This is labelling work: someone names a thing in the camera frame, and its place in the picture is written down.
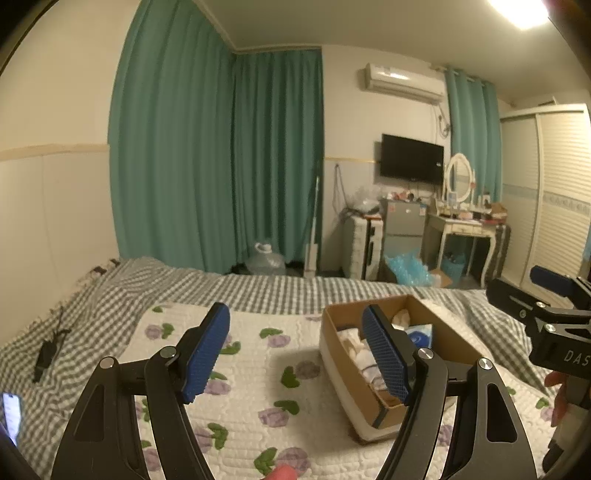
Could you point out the blue basket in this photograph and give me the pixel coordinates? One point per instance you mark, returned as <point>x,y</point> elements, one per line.
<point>455,267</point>

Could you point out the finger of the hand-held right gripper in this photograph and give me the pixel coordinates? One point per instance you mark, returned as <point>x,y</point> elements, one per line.
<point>551,279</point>
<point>510,295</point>

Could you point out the brown cardboard box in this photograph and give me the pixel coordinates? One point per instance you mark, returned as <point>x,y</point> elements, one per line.
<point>344,387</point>

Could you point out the grey mini fridge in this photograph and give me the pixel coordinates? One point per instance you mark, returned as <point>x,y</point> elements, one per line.
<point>404,221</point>

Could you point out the floral quilted mat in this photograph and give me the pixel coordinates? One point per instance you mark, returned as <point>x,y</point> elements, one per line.
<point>249,406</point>

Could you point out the clear water jug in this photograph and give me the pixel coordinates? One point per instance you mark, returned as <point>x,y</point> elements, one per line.
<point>265,261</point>

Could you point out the white louvred wardrobe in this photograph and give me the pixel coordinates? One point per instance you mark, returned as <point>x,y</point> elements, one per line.
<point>554,194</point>

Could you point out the white suitcase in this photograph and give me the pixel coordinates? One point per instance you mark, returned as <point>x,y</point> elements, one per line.
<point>360,249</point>

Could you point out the smartphone with lit screen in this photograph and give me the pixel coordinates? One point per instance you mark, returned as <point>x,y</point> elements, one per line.
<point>11,417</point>

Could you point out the blue and white packet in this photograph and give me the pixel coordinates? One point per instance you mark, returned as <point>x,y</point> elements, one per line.
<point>422,334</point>

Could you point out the wide green curtain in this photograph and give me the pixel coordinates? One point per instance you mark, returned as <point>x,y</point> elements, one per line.
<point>171,161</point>

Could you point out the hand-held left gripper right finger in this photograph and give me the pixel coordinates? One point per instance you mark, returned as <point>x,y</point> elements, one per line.
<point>385,355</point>

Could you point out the white and blue sock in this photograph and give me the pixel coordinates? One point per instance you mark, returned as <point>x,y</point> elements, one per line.
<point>371,367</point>

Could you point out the narrow green curtain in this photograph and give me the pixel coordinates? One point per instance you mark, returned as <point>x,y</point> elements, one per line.
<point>475,138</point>

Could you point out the person's left hand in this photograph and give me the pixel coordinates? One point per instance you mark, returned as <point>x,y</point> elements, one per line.
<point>282,473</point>

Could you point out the black wall television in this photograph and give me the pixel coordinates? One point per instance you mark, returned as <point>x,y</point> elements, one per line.
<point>411,159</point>

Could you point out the person's right hand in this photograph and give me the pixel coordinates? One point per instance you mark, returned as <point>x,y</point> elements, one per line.
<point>557,397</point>

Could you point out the white air conditioner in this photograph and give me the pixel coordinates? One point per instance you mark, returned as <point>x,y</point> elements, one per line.
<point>399,83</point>

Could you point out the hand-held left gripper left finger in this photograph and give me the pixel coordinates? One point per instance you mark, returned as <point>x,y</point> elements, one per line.
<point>205,355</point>

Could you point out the grey checked bedsheet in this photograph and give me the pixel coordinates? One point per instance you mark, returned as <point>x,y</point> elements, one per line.
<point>115,295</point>

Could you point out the white stick mop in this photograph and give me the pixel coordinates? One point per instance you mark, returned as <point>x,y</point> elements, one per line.
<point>310,258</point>

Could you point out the clear plastic bag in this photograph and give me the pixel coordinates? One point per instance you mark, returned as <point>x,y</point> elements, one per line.
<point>364,201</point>

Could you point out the white dressing table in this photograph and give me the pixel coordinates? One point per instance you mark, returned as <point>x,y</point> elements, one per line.
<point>461,228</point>

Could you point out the white oval mirror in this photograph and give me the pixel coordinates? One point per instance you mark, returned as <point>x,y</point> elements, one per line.
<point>459,177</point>

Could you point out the small picture frame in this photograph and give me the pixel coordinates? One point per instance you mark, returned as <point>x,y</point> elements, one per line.
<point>451,197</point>

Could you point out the ceiling light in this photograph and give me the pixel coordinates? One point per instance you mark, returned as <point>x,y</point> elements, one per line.
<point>519,13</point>

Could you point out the cream plush scrunchie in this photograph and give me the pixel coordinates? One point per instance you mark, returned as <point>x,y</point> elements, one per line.
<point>400,318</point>

